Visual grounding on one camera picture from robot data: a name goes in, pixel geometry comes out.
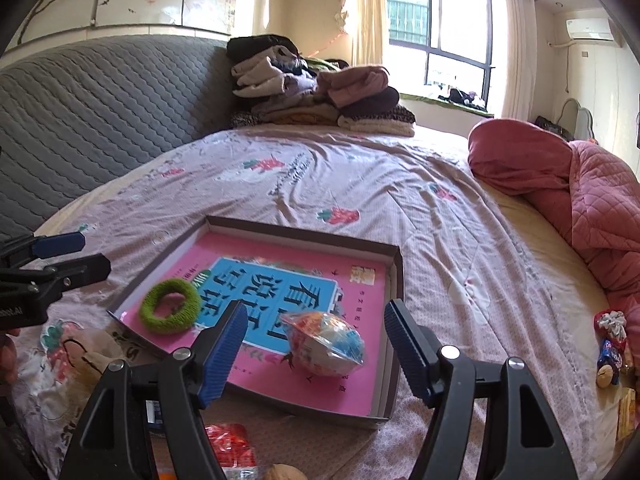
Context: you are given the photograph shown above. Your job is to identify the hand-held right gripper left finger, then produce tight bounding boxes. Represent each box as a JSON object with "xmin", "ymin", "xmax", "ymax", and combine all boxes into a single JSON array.
[{"xmin": 59, "ymin": 301, "xmax": 251, "ymax": 480}]

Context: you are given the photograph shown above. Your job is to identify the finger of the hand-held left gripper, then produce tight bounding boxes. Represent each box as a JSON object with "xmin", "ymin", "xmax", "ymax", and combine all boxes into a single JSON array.
[
  {"xmin": 0, "ymin": 232, "xmax": 86, "ymax": 272},
  {"xmin": 27, "ymin": 253, "xmax": 112, "ymax": 307}
]

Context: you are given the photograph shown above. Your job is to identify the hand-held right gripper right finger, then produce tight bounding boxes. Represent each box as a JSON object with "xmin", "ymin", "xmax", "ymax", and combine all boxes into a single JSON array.
[{"xmin": 384, "ymin": 299, "xmax": 583, "ymax": 480}]

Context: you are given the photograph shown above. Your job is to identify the pink tray box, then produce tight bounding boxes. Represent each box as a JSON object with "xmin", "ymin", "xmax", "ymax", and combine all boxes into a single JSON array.
[{"xmin": 106, "ymin": 216, "xmax": 404, "ymax": 431}]

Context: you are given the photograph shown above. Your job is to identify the beige black-trimmed hair scrunchie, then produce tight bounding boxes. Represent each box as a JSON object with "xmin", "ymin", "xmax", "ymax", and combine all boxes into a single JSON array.
[{"xmin": 65, "ymin": 330, "xmax": 132, "ymax": 387}]

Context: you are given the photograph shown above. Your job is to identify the person's left hand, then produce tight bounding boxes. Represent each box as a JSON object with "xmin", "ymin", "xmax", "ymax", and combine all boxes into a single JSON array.
[{"xmin": 0, "ymin": 329, "xmax": 21, "ymax": 387}]

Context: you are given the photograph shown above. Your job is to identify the green knitted hair scrunchie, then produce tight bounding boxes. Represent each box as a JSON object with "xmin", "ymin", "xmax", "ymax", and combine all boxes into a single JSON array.
[{"xmin": 139, "ymin": 278, "xmax": 203, "ymax": 335}]

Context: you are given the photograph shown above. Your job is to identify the plastic-wrapped colourful ball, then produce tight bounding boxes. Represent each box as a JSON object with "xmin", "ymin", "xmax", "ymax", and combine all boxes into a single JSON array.
[{"xmin": 279, "ymin": 311, "xmax": 366, "ymax": 377}]

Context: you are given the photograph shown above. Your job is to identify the red snack packet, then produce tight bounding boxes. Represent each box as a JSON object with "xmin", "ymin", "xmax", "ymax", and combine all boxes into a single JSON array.
[{"xmin": 204, "ymin": 423, "xmax": 258, "ymax": 467}]

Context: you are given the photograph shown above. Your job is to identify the pink and blue book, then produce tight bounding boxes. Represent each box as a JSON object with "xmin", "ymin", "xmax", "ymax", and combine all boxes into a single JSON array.
[{"xmin": 115, "ymin": 232, "xmax": 391, "ymax": 417}]

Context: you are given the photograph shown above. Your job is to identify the tan round object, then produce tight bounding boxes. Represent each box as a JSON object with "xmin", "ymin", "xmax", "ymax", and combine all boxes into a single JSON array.
[{"xmin": 263, "ymin": 464, "xmax": 307, "ymax": 480}]

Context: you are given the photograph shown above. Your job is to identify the grey quilted headboard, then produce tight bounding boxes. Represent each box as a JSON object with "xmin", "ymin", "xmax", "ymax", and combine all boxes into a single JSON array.
[{"xmin": 0, "ymin": 34, "xmax": 238, "ymax": 241}]

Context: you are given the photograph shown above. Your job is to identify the cream bed sheet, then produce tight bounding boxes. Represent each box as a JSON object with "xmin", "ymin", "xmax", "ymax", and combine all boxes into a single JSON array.
[{"xmin": 30, "ymin": 122, "xmax": 623, "ymax": 466}]

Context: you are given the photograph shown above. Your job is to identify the strawberry printed bedspread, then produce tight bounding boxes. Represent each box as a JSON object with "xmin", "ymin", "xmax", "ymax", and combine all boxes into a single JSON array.
[{"xmin": 10, "ymin": 125, "xmax": 621, "ymax": 480}]

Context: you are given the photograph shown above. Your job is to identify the heap of small snack packets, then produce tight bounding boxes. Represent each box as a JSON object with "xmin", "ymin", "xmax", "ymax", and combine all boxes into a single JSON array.
[{"xmin": 594, "ymin": 309, "xmax": 632, "ymax": 390}]

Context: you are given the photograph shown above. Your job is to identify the yellow packet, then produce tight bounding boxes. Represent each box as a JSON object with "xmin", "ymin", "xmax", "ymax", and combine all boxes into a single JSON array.
[{"xmin": 617, "ymin": 390, "xmax": 638, "ymax": 441}]

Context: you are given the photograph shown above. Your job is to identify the pink quilted blanket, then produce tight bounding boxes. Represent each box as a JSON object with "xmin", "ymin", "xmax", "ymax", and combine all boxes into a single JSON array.
[{"xmin": 467, "ymin": 119, "xmax": 640, "ymax": 321}]

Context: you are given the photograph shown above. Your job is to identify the green windowsill cushion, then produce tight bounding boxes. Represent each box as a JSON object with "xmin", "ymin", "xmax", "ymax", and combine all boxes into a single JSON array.
[{"xmin": 400, "ymin": 92, "xmax": 496, "ymax": 117}]

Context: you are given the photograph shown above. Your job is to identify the dark clothes on windowsill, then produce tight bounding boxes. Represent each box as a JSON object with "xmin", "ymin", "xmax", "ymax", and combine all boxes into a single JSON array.
[{"xmin": 437, "ymin": 87, "xmax": 488, "ymax": 111}]

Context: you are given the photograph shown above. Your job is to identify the pile of folded clothes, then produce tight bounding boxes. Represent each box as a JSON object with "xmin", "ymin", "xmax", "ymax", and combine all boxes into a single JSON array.
[{"xmin": 226, "ymin": 34, "xmax": 417, "ymax": 137}]

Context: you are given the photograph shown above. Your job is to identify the white-framed vanity mirror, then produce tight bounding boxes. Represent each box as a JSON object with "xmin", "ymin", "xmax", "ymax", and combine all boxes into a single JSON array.
[{"xmin": 556, "ymin": 97, "xmax": 596, "ymax": 141}]

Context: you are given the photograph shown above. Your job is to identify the cream curtain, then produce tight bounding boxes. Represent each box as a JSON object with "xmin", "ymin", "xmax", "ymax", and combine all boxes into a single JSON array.
[
  {"xmin": 340, "ymin": 0, "xmax": 386, "ymax": 68},
  {"xmin": 500, "ymin": 0, "xmax": 538, "ymax": 121}
]

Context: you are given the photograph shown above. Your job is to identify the black-framed window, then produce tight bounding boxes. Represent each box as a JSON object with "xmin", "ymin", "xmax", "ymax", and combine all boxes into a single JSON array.
[{"xmin": 382, "ymin": 0, "xmax": 496, "ymax": 111}]

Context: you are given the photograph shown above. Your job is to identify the white air conditioner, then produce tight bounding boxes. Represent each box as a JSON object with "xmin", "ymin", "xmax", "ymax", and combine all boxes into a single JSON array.
[{"xmin": 565, "ymin": 17, "xmax": 615, "ymax": 42}]

